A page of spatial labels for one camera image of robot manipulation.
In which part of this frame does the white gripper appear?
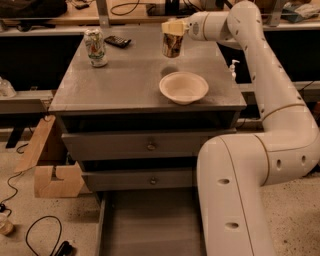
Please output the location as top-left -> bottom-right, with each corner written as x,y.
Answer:
161,12 -> 208,41

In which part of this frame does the orange soda can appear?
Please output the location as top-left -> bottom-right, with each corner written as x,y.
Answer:
162,34 -> 183,58

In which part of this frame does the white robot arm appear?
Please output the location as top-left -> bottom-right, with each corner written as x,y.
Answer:
162,1 -> 320,256

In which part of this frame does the green white soda can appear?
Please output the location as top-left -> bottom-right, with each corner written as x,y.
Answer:
84,29 -> 108,67

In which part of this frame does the grey drawer cabinet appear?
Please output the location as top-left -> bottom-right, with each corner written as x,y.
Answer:
48,26 -> 247,194

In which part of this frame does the grey top drawer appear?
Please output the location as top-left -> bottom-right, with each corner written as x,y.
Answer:
62,128 -> 235,161

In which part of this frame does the grey middle drawer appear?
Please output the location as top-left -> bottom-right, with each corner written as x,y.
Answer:
82,167 -> 196,191

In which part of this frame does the grey open bottom drawer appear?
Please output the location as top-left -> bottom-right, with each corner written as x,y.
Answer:
95,188 -> 207,256

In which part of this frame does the white paper bowl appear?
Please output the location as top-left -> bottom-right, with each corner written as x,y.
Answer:
159,72 -> 209,105

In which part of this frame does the black calculator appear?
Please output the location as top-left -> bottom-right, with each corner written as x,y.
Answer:
104,36 -> 131,49

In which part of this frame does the white pump bottle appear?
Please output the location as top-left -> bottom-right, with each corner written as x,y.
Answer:
229,59 -> 240,81

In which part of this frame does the black bag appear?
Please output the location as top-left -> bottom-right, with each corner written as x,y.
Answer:
0,0 -> 67,18

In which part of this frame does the wooden board stand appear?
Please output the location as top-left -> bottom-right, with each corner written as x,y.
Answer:
14,115 -> 90,198

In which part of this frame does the clear plastic cup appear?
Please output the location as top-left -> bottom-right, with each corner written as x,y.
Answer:
0,213 -> 14,235

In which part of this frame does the black floor cable left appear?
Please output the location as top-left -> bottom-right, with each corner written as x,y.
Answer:
25,215 -> 74,256

